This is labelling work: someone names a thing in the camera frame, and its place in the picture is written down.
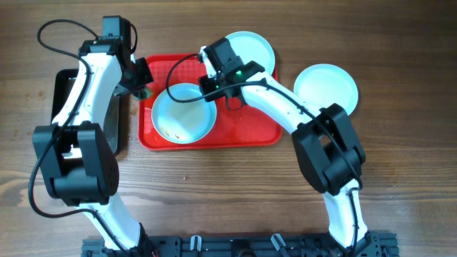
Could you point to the red serving tray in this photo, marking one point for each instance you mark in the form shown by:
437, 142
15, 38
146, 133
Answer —
234, 127

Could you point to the light blue plate bottom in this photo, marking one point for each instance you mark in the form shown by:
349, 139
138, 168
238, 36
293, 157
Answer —
321, 85

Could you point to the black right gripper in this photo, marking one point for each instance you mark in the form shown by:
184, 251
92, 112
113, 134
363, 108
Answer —
206, 83

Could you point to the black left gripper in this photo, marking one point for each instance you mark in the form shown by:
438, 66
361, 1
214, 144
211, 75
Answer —
144, 76

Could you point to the light blue plate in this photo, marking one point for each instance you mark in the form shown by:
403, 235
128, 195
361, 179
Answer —
321, 85
253, 47
182, 123

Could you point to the light blue plate top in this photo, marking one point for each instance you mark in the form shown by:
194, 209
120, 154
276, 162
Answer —
253, 47

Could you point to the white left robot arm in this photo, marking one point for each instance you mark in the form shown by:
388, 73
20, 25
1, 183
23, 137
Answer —
73, 155

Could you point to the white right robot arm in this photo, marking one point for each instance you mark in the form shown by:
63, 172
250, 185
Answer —
316, 114

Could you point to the green and yellow sponge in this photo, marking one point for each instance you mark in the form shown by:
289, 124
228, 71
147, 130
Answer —
142, 94

